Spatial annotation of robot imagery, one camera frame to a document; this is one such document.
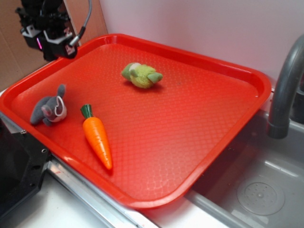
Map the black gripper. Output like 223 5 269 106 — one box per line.
15 0 77 61

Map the grey plush elephant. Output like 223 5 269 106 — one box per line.
30 84 67 126

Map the green plush toy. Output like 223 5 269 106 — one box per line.
122 63 163 89

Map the orange toy carrot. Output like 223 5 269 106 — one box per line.
80 104 113 170

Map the red plastic tray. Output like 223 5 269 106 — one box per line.
0 34 271 209

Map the grey toy faucet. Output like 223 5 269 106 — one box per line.
266 35 304 139

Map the grey toy sink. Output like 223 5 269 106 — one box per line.
186 111 304 228

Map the grey cable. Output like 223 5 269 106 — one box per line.
69 0 93 47

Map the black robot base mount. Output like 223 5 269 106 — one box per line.
0 121 50 219

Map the metal rail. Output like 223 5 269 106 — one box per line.
47 156 157 228

